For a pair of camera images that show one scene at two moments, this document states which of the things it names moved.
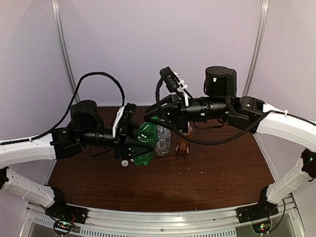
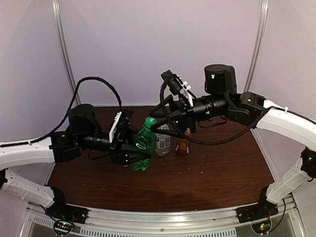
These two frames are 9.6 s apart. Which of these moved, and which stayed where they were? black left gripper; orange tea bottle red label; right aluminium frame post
Moved: black left gripper
Stayed: right aluminium frame post; orange tea bottle red label
